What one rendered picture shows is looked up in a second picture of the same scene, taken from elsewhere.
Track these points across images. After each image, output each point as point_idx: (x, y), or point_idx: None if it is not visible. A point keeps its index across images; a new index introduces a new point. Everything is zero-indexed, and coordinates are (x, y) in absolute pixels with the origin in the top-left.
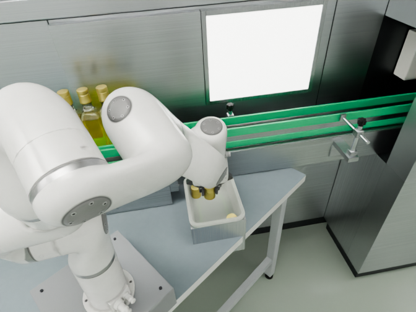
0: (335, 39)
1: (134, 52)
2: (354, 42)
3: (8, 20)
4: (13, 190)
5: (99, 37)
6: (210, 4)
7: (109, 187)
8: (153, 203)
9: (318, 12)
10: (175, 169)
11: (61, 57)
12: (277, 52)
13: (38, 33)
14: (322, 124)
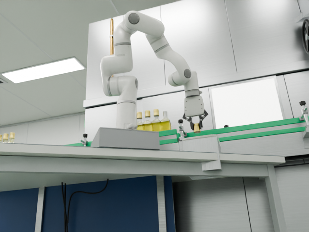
0: (293, 96)
1: (176, 107)
2: (307, 96)
3: None
4: (119, 33)
5: (161, 101)
6: (213, 84)
7: (140, 14)
8: None
9: (272, 81)
10: (157, 23)
11: (143, 111)
12: (254, 102)
13: (138, 104)
14: (288, 124)
